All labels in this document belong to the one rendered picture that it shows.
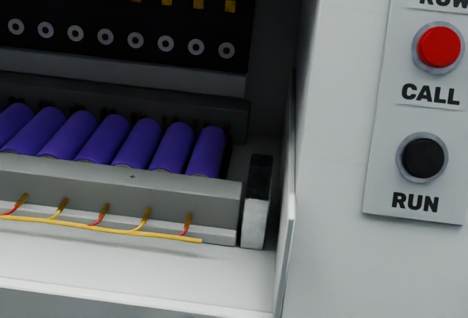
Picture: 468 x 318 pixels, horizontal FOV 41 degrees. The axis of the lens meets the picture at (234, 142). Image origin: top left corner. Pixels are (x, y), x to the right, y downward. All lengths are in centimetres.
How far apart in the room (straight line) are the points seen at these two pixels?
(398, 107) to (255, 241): 10
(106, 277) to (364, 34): 15
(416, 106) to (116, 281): 15
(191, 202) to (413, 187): 11
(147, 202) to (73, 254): 4
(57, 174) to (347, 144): 14
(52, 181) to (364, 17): 17
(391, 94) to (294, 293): 9
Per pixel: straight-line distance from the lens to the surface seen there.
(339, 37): 25
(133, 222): 31
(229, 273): 29
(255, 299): 28
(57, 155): 34
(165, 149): 35
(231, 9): 41
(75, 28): 43
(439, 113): 25
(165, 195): 30
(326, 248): 26
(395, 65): 25
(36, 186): 32
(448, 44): 25
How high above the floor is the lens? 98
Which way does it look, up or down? 5 degrees down
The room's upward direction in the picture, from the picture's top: 7 degrees clockwise
